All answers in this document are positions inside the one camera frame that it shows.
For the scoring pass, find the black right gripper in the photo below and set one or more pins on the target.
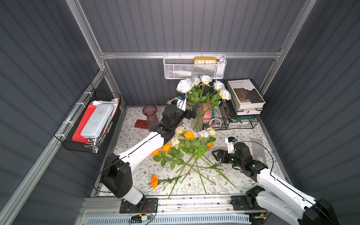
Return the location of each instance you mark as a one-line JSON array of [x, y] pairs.
[[226, 157]]

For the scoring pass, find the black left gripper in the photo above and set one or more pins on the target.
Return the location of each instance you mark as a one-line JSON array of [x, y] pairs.
[[190, 113]]

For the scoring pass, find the orange yellow rose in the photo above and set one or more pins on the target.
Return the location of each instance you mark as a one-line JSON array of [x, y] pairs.
[[189, 135]]

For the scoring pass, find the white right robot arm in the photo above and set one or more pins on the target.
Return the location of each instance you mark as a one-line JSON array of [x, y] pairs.
[[273, 193]]

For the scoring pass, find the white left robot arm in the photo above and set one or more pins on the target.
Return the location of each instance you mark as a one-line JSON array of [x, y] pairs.
[[117, 172]]

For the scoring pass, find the clear glass vase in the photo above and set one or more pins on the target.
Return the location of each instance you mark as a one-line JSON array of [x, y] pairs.
[[198, 120]]

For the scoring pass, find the yellow ruffled vase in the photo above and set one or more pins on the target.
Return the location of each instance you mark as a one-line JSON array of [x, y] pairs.
[[173, 101]]

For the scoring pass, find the masking tape roll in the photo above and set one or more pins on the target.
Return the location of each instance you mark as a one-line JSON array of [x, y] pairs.
[[215, 123]]

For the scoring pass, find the purple glass vase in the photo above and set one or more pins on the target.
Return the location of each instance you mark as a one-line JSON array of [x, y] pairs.
[[150, 111]]

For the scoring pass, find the red wallet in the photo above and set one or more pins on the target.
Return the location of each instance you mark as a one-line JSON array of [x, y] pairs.
[[141, 124]]

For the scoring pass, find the white hardcover book stack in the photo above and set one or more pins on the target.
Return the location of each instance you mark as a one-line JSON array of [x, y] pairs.
[[246, 97]]

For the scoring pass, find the orange flower lower left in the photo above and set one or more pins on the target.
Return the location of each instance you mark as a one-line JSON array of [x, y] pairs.
[[154, 181]]

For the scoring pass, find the white plastic case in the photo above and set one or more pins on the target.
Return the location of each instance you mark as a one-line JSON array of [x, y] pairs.
[[97, 121]]

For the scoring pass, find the red folder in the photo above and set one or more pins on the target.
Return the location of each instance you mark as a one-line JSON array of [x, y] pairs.
[[77, 135]]

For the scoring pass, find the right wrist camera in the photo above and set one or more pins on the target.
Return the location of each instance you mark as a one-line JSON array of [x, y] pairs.
[[230, 141]]

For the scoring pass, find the black wire desk organizer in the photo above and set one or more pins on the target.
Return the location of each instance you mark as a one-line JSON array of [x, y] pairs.
[[222, 113]]

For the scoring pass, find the white wire wall basket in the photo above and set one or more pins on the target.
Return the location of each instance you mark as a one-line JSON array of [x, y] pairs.
[[179, 66]]

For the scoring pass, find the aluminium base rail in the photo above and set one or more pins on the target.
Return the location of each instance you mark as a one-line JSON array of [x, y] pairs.
[[221, 209]]

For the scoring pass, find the black wire wall basket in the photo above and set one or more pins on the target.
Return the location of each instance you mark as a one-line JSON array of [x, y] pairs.
[[94, 145]]

